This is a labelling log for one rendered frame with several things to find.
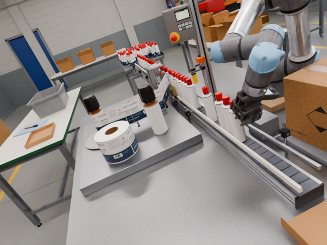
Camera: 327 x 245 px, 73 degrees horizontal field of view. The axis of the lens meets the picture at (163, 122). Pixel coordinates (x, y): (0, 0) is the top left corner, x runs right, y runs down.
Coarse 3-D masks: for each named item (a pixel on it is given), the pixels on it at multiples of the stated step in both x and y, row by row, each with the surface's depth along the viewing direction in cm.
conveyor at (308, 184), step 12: (204, 108) 139; (204, 120) 126; (252, 144) 96; (264, 156) 88; (276, 156) 85; (264, 168) 82; (288, 168) 79; (300, 180) 73; (312, 180) 72; (300, 192) 69
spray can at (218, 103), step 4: (216, 92) 104; (220, 92) 102; (216, 96) 102; (220, 96) 102; (216, 100) 104; (220, 100) 103; (216, 104) 104; (220, 104) 102; (216, 108) 106; (220, 108) 104; (220, 112) 105; (220, 116) 106; (220, 120) 107; (224, 120) 106; (220, 124) 109; (224, 124) 108; (224, 128) 109
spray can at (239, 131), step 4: (232, 104) 91; (232, 108) 92; (232, 112) 92; (232, 116) 93; (232, 120) 94; (236, 120) 93; (232, 124) 96; (236, 124) 94; (232, 128) 98; (236, 128) 95; (240, 128) 95; (244, 128) 97; (236, 132) 97; (240, 132) 96; (244, 132) 97; (236, 136) 98; (240, 136) 97; (244, 136) 98; (240, 140) 98; (244, 140) 98
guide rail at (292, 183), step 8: (200, 112) 128; (208, 120) 118; (216, 128) 112; (232, 136) 99; (240, 144) 93; (248, 152) 89; (264, 160) 81; (272, 168) 76; (280, 176) 74; (288, 184) 71; (296, 184) 68
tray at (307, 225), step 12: (324, 204) 68; (300, 216) 68; (312, 216) 66; (324, 216) 65; (288, 228) 64; (300, 228) 65; (312, 228) 64; (324, 228) 63; (300, 240) 60; (312, 240) 61; (324, 240) 60
